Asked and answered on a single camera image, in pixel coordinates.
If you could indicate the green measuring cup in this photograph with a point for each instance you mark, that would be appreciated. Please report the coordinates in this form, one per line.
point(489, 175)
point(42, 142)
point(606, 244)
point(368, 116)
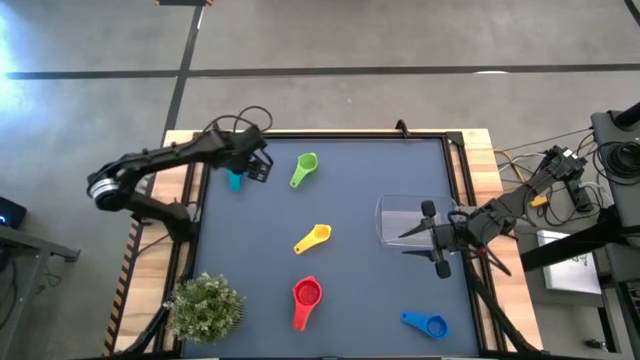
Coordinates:
point(299, 177)

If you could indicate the black rig leg strut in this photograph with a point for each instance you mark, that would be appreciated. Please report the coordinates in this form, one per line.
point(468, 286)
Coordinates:
point(492, 310)
point(150, 332)

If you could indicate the wooden table board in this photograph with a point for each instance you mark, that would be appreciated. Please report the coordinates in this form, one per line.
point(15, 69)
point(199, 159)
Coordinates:
point(475, 150)

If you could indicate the black device with blue light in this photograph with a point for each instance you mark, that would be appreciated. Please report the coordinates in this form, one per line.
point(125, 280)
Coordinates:
point(12, 212)

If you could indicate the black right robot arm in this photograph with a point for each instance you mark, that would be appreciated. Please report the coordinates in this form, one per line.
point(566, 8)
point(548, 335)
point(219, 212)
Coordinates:
point(520, 197)

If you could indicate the grey equipment stand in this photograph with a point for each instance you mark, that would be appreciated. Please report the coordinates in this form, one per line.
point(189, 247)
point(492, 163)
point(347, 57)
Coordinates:
point(607, 125)

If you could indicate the black tripod beam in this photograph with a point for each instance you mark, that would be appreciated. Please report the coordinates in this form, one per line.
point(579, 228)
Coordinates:
point(575, 247)

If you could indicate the clear plastic basket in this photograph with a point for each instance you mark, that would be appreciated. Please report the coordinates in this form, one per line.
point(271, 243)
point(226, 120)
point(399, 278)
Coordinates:
point(395, 220)

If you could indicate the artificial plant in striped pot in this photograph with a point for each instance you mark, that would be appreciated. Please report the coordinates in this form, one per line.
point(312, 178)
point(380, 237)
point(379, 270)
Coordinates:
point(205, 307)

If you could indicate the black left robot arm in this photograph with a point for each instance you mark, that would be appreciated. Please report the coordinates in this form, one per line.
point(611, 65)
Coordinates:
point(165, 152)

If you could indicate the yellow measuring cup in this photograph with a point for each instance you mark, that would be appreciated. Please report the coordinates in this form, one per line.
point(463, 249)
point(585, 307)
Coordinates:
point(306, 245)

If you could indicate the white flat box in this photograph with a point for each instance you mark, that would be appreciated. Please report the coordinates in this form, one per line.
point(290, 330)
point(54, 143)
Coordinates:
point(570, 275)

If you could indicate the black round post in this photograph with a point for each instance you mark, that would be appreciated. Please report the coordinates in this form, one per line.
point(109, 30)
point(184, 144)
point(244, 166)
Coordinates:
point(629, 116)

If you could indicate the small black clamp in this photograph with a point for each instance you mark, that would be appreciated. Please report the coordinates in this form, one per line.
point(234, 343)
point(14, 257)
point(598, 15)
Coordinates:
point(401, 127)

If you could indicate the teal measuring cup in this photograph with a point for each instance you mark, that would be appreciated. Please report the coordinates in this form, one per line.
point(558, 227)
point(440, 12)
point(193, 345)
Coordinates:
point(234, 182)

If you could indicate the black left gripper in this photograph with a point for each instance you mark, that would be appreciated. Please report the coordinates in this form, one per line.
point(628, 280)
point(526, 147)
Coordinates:
point(245, 145)

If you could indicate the black table border frame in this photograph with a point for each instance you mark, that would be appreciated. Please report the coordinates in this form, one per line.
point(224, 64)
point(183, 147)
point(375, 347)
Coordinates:
point(350, 135)

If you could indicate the grey metal desk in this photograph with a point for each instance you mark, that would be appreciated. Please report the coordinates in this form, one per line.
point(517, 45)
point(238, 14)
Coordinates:
point(20, 250)

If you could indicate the yellow connector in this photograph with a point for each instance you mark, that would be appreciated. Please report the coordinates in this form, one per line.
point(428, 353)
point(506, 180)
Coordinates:
point(538, 202)

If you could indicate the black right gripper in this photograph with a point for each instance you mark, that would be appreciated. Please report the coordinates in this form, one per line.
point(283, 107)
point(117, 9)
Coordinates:
point(460, 235)

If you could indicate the red measuring cup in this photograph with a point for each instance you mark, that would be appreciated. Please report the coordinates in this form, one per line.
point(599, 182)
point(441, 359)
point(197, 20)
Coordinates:
point(301, 315)

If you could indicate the blue measuring cup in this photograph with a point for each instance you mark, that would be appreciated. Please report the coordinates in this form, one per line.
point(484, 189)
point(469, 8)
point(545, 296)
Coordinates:
point(415, 320)

